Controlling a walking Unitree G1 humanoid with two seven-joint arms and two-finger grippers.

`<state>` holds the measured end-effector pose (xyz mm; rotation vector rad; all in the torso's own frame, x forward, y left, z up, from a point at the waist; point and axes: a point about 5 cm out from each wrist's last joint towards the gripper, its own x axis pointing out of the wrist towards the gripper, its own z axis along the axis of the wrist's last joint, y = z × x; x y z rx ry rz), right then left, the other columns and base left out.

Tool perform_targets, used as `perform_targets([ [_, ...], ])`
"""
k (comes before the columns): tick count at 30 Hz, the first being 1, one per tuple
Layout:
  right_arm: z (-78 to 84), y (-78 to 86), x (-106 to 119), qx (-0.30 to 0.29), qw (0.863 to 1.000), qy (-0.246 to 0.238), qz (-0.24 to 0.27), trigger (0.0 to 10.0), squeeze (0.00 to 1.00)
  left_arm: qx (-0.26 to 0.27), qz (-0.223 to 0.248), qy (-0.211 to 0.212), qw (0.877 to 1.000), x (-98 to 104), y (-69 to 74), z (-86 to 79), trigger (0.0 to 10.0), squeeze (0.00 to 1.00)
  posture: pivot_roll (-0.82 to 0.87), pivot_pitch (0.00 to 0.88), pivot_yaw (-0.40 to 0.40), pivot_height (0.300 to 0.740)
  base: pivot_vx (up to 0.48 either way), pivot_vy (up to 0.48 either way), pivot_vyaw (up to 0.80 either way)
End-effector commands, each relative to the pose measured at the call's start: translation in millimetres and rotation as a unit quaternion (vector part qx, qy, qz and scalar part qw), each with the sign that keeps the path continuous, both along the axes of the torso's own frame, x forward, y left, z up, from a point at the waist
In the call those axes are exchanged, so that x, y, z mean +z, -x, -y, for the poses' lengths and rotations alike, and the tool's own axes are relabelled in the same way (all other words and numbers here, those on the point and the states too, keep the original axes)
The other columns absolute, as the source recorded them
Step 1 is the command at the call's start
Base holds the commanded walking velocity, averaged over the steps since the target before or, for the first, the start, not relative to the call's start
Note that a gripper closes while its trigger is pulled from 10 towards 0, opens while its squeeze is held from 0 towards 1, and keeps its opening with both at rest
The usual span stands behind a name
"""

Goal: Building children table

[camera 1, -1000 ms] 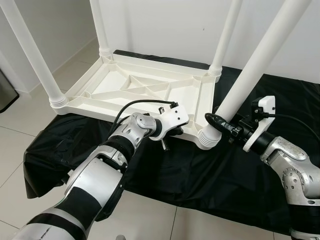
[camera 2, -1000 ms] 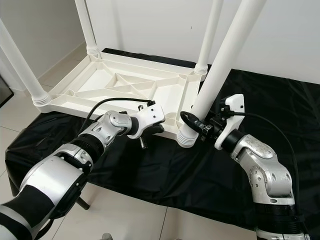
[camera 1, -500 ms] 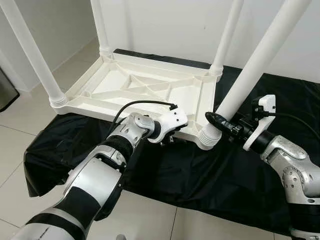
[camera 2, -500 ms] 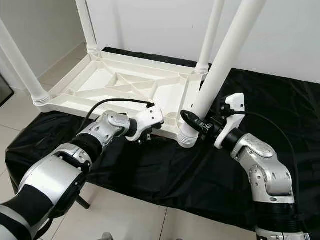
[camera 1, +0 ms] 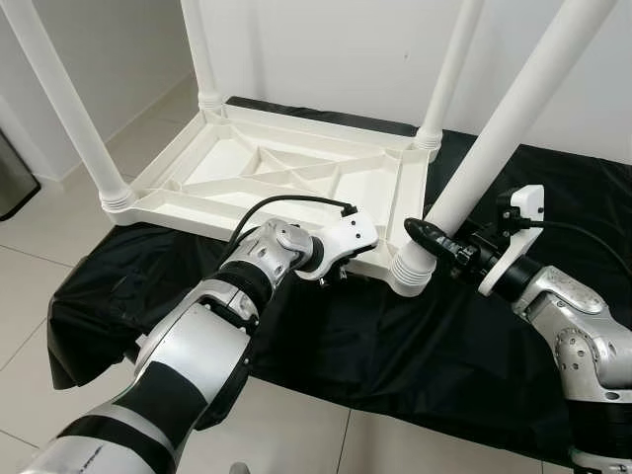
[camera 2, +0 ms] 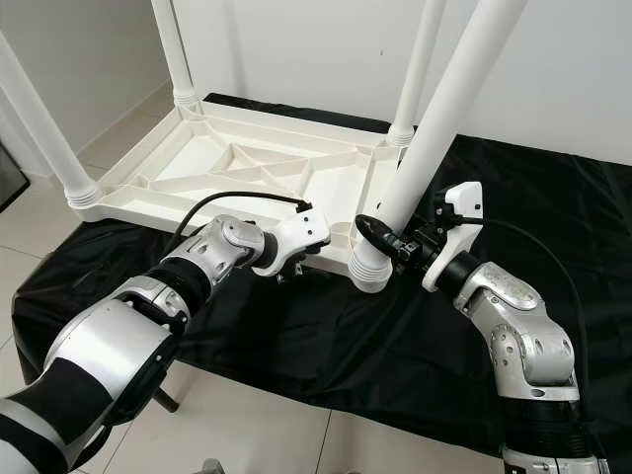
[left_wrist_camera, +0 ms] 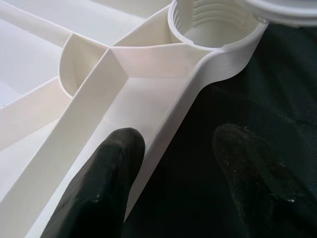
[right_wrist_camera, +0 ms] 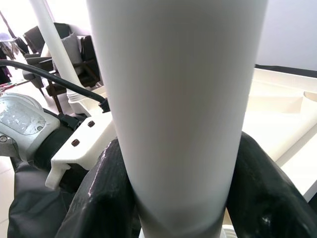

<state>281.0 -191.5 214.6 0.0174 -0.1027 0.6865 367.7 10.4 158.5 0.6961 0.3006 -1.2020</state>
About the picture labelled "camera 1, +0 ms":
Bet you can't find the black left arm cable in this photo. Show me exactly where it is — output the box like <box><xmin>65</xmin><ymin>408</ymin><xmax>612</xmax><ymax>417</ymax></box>
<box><xmin>227</xmin><ymin>195</ymin><xmax>358</xmax><ymax>258</ymax></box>

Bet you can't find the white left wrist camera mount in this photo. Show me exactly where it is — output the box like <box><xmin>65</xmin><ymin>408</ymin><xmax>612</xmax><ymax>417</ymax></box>
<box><xmin>296</xmin><ymin>205</ymin><xmax>379</xmax><ymax>282</ymax></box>

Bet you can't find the white plastic table leg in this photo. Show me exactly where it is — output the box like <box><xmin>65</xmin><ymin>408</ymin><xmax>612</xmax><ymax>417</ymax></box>
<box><xmin>415</xmin><ymin>0</ymin><xmax>485</xmax><ymax>151</ymax></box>
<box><xmin>0</xmin><ymin>0</ymin><xmax>137</xmax><ymax>213</ymax></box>
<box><xmin>181</xmin><ymin>0</ymin><xmax>226</xmax><ymax>115</ymax></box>
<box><xmin>388</xmin><ymin>0</ymin><xmax>618</xmax><ymax>297</ymax></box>

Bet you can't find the dark grey bin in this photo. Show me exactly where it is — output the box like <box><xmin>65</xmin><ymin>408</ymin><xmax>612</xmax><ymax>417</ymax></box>
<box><xmin>0</xmin><ymin>128</ymin><xmax>42</xmax><ymax>220</ymax></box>

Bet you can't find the white plastic table top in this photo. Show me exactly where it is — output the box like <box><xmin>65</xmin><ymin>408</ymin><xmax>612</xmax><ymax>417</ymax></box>
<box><xmin>104</xmin><ymin>96</ymin><xmax>435</xmax><ymax>297</ymax></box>

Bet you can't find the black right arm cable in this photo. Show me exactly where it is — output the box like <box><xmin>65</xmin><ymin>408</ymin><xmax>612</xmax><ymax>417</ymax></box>
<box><xmin>513</xmin><ymin>219</ymin><xmax>632</xmax><ymax>279</ymax></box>

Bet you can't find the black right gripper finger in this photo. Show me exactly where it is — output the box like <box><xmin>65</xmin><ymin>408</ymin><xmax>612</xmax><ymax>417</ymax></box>
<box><xmin>403</xmin><ymin>217</ymin><xmax>461</xmax><ymax>261</ymax></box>

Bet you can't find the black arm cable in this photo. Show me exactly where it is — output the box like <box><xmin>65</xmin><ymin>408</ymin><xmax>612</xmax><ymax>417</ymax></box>
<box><xmin>513</xmin><ymin>219</ymin><xmax>632</xmax><ymax>279</ymax></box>
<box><xmin>227</xmin><ymin>195</ymin><xmax>358</xmax><ymax>258</ymax></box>

